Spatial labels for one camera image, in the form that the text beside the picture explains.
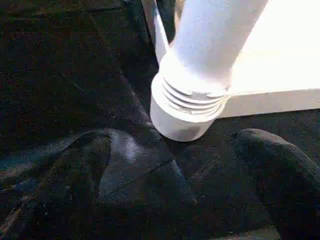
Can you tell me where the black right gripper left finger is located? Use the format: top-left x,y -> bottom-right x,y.
0,131 -> 112,240

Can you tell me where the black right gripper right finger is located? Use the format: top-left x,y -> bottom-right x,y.
233,128 -> 320,240

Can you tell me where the white plastic table top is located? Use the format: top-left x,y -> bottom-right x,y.
142,0 -> 320,143

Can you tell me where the white plastic table leg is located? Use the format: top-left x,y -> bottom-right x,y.
159,0 -> 270,117

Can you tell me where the black mat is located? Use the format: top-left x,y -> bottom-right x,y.
0,0 -> 320,240

